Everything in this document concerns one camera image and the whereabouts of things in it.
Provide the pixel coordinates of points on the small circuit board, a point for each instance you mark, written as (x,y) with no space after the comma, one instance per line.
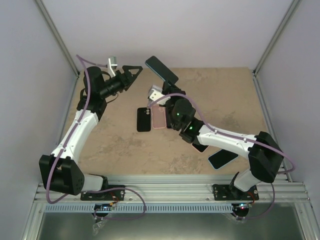
(243,206)
(104,207)

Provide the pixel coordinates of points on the phone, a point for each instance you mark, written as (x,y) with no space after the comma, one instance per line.
(200,148)
(161,70)
(221,158)

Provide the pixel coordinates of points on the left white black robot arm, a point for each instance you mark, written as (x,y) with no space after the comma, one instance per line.
(60,171)

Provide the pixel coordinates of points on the right small circuit board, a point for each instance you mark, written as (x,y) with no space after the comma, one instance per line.
(243,206)

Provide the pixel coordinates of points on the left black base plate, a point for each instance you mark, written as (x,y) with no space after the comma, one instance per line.
(117,194)

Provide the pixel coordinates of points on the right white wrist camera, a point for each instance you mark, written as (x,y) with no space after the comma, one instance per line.
(154,93)

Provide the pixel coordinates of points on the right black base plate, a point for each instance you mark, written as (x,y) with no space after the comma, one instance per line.
(225,192)

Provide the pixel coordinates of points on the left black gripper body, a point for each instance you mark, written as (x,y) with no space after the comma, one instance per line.
(120,85)

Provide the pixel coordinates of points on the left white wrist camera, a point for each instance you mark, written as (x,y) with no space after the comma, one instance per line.
(112,66)

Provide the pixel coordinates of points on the light pink phone case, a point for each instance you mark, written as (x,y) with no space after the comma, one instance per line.
(158,115)

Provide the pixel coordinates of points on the right aluminium corner post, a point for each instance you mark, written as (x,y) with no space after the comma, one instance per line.
(294,5)

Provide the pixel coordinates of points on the aluminium corner post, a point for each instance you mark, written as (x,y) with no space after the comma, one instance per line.
(294,5)
(56,35)

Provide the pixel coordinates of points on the black phone case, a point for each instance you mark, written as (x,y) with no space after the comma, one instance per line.
(143,123)

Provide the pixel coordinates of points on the left aluminium corner post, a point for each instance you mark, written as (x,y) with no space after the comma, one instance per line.
(56,35)

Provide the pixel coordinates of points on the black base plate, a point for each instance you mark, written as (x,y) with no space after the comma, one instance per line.
(225,192)
(117,194)

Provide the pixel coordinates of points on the left small circuit board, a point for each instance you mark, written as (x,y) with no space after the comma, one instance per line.
(104,207)

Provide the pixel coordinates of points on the phone in blue case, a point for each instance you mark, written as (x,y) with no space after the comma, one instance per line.
(221,158)

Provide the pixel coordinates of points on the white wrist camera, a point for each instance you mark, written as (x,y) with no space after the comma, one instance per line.
(154,93)
(112,66)

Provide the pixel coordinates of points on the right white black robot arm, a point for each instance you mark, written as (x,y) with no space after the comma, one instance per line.
(261,150)

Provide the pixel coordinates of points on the clear plastic bag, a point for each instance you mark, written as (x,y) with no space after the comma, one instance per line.
(99,223)

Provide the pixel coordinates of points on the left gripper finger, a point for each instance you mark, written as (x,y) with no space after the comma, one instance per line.
(129,79)
(132,70)

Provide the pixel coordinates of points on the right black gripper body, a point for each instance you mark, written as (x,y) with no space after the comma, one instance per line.
(170,91)

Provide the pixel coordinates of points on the black smartphone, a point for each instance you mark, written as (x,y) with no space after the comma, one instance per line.
(169,120)

